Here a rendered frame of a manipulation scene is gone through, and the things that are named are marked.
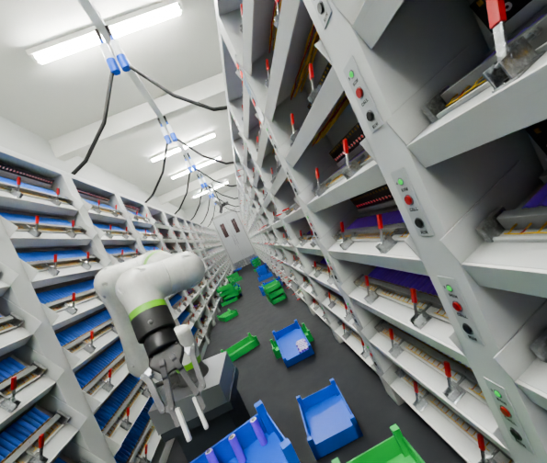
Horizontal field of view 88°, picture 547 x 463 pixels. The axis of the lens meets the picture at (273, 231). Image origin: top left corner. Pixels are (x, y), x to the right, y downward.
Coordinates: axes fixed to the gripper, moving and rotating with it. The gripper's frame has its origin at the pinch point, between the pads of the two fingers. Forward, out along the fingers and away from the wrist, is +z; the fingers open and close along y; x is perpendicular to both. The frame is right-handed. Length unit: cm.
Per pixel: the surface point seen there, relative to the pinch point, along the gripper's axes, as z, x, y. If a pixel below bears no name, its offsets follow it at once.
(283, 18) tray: -58, 47, -52
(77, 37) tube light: -278, -52, -20
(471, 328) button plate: 13, 32, -48
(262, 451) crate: 14.1, -6.0, -10.3
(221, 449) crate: 9.0, -9.1, -2.2
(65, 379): -37, -52, 40
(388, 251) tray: -6, 20, -55
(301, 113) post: -72, 5, -79
